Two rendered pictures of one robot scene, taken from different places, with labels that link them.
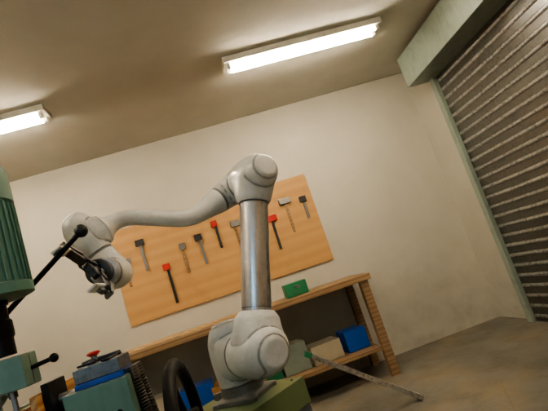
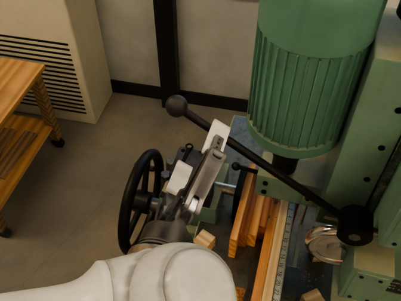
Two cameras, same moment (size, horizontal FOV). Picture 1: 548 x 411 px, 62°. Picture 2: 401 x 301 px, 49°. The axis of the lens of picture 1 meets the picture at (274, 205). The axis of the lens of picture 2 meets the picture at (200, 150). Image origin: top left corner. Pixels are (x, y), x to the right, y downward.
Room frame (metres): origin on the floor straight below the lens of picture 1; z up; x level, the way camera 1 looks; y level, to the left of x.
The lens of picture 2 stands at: (1.61, 0.71, 1.79)
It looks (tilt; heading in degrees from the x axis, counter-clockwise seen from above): 49 degrees down; 201
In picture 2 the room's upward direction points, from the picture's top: straight up
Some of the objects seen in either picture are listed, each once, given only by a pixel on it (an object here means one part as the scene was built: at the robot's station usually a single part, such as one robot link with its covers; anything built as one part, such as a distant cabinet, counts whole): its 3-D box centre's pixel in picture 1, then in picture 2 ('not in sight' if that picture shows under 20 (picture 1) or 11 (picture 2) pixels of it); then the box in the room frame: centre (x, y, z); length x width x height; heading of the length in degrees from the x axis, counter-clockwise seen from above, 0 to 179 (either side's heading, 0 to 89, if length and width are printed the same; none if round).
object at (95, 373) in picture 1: (103, 365); (193, 174); (1.03, 0.47, 0.99); 0.13 x 0.11 x 0.06; 5
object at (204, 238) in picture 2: not in sight; (203, 243); (1.15, 0.54, 0.92); 0.04 x 0.03 x 0.04; 164
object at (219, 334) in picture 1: (232, 350); not in sight; (1.68, 0.30, 0.86); 0.18 x 0.16 x 0.22; 33
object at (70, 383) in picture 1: (59, 404); (242, 208); (1.05, 0.60, 0.94); 0.21 x 0.01 x 0.08; 5
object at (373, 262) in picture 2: not in sight; (365, 266); (1.14, 0.86, 1.02); 0.09 x 0.07 x 0.12; 5
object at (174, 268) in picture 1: (221, 246); not in sight; (4.36, 0.60, 1.50); 2.00 x 0.04 x 0.90; 98
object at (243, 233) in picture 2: not in sight; (250, 206); (1.03, 0.61, 0.93); 0.19 x 0.02 x 0.05; 5
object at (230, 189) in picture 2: (71, 395); (227, 189); (1.02, 0.55, 0.95); 0.09 x 0.07 x 0.09; 5
